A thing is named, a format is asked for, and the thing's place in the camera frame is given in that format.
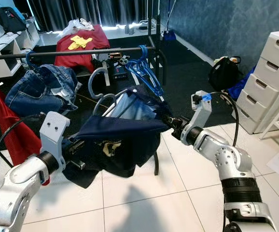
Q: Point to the black fabric bag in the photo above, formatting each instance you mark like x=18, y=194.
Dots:
x=225, y=73

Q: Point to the white shelf unit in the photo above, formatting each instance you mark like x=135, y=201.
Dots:
x=4, y=53

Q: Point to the wooden pallet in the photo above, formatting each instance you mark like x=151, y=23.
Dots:
x=229, y=96

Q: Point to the white crumpled plastic bag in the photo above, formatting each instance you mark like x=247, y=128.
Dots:
x=79, y=26

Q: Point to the blue fabric bag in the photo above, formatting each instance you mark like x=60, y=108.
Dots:
x=241, y=87

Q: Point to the white plastic drawer unit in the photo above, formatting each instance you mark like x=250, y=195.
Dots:
x=270, y=77

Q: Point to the red t-shirt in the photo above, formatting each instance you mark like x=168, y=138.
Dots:
x=14, y=135

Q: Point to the blue plastic hanger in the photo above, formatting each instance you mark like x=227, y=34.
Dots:
x=27, y=60
x=155, y=84
x=144, y=60

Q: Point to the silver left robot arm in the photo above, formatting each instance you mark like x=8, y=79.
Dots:
x=19, y=186

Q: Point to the dark pleated curtain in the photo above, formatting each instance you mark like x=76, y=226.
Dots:
x=91, y=12

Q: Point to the blue denim jeans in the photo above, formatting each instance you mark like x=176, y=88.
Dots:
x=38, y=92

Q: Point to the blue mop head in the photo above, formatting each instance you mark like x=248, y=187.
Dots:
x=168, y=35

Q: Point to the black metal clothes rack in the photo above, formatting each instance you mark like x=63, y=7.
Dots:
x=81, y=51

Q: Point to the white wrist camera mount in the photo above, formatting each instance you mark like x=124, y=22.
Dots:
x=201, y=111
x=55, y=137

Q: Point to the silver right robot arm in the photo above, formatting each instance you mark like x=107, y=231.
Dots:
x=231, y=169

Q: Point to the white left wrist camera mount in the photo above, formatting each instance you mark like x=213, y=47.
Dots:
x=55, y=137

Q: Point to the black backpack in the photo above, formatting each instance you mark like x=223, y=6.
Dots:
x=10, y=19

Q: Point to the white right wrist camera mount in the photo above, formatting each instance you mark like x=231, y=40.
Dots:
x=201, y=111

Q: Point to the grey plastic hanger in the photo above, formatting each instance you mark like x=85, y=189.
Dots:
x=91, y=81

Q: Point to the red cloth with yellow star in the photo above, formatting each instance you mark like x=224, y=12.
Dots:
x=98, y=42

